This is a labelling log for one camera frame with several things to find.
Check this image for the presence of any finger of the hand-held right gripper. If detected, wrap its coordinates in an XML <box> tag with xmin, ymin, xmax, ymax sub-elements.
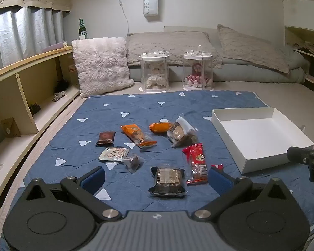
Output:
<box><xmin>286</xmin><ymin>146</ymin><xmax>314</xmax><ymax>183</ymax></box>

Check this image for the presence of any red snack packet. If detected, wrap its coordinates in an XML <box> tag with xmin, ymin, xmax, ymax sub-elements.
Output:
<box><xmin>182</xmin><ymin>143</ymin><xmax>208</xmax><ymax>185</ymax></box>

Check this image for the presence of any white printed snack packet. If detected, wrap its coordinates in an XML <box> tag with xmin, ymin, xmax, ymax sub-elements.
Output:
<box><xmin>98</xmin><ymin>148</ymin><xmax>129</xmax><ymax>163</ymax></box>

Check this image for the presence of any plump beige pillow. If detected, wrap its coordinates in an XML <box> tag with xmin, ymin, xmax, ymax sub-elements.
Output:
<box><xmin>217</xmin><ymin>24</ymin><xmax>290</xmax><ymax>74</ymax></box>

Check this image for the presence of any orange snack packet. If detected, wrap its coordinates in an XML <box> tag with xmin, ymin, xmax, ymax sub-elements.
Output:
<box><xmin>120</xmin><ymin>124</ymin><xmax>157</xmax><ymax>149</ymax></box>
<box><xmin>150</xmin><ymin>122</ymin><xmax>172</xmax><ymax>136</ymax></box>

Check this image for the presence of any red doll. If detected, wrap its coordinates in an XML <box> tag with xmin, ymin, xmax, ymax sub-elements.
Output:
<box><xmin>186</xmin><ymin>64</ymin><xmax>208</xmax><ymax>87</ymax></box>

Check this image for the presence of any recessed wooden wall shelf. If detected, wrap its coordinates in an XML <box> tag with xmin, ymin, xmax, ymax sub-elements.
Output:
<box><xmin>284</xmin><ymin>0</ymin><xmax>314</xmax><ymax>95</ymax></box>

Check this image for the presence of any green glass bottle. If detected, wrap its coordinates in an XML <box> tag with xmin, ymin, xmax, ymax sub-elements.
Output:
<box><xmin>78</xmin><ymin>19</ymin><xmax>87</xmax><ymax>40</ymax></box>

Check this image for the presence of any fluffy white pillow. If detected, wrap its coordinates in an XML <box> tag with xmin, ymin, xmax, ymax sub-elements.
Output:
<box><xmin>71</xmin><ymin>37</ymin><xmax>135</xmax><ymax>98</ymax></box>

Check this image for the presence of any clear round pastry packet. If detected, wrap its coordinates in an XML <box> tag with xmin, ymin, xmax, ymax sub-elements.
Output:
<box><xmin>167</xmin><ymin>116</ymin><xmax>199</xmax><ymax>147</ymax></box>

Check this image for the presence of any dark cake clear packet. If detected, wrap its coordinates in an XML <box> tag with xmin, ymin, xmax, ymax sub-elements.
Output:
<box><xmin>148</xmin><ymin>166</ymin><xmax>187</xmax><ymax>198</ymax></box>

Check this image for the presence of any white cardboard box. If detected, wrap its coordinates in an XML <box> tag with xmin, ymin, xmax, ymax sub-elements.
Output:
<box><xmin>211</xmin><ymin>107</ymin><xmax>314</xmax><ymax>175</ymax></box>

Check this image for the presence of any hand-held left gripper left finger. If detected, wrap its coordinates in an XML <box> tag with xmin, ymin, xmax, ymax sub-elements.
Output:
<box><xmin>20</xmin><ymin>167</ymin><xmax>122</xmax><ymax>219</ymax></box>

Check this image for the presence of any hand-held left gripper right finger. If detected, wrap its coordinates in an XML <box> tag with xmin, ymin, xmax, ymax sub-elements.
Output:
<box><xmin>194</xmin><ymin>166</ymin><xmax>294</xmax><ymax>219</ymax></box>

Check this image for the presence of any grey curtain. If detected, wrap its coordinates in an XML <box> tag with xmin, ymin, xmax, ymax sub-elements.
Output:
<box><xmin>0</xmin><ymin>6</ymin><xmax>64</xmax><ymax>75</ymax></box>

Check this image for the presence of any long wooden shelf unit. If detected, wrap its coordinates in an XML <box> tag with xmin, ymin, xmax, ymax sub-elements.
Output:
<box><xmin>0</xmin><ymin>47</ymin><xmax>81</xmax><ymax>215</ymax></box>

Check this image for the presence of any clear case with white doll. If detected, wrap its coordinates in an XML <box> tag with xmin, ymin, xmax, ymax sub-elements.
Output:
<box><xmin>139</xmin><ymin>52</ymin><xmax>170</xmax><ymax>93</ymax></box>

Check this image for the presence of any white hanging cable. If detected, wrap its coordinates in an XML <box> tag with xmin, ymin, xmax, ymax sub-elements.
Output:
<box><xmin>115</xmin><ymin>0</ymin><xmax>130</xmax><ymax>36</ymax></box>

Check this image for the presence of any flat beige pillow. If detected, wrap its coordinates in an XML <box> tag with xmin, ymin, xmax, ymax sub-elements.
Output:
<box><xmin>126</xmin><ymin>31</ymin><xmax>222</xmax><ymax>68</ymax></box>

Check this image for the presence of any pile of clothes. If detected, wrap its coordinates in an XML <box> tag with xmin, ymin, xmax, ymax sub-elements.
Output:
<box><xmin>293</xmin><ymin>38</ymin><xmax>314</xmax><ymax>55</ymax></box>

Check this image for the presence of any small clear-wrapped dark candy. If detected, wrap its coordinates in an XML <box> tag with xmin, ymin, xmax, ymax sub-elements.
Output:
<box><xmin>122</xmin><ymin>155</ymin><xmax>144</xmax><ymax>173</ymax></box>

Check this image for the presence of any folded grey duvet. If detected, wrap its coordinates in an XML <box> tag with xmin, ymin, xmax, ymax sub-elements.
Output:
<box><xmin>128</xmin><ymin>26</ymin><xmax>308</xmax><ymax>84</ymax></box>

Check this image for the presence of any blue quilted mat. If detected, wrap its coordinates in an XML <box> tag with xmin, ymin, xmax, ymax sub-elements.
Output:
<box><xmin>0</xmin><ymin>91</ymin><xmax>314</xmax><ymax>251</ymax></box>

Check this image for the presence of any brown snack packet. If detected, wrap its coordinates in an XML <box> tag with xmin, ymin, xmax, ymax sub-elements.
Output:
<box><xmin>95</xmin><ymin>131</ymin><xmax>116</xmax><ymax>147</ymax></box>

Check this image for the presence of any white tote bag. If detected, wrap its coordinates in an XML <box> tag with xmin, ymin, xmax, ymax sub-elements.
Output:
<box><xmin>142</xmin><ymin>0</ymin><xmax>159</xmax><ymax>21</ymax></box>

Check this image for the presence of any brown cardboard box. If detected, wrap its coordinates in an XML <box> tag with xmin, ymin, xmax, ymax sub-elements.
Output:
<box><xmin>0</xmin><ymin>118</ymin><xmax>21</xmax><ymax>138</ymax></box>

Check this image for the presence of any clear case with red doll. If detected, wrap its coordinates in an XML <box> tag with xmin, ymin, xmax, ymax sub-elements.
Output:
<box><xmin>183</xmin><ymin>50</ymin><xmax>214</xmax><ymax>91</ymax></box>

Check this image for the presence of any white doll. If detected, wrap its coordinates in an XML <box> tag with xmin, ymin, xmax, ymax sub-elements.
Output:
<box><xmin>145</xmin><ymin>63</ymin><xmax>166</xmax><ymax>89</ymax></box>

